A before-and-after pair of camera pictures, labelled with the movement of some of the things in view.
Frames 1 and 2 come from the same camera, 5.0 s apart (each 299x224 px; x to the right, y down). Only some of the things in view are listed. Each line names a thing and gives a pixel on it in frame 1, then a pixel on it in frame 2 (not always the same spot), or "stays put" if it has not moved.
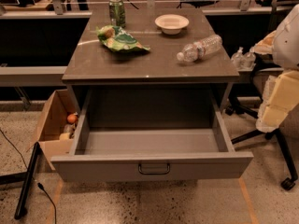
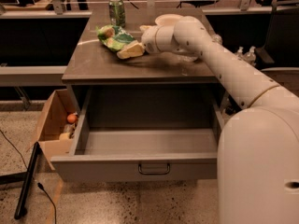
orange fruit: (72, 119) stays put
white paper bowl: (172, 23) stays put
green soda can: (117, 12) stays put
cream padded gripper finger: (265, 46) -> (157, 38)
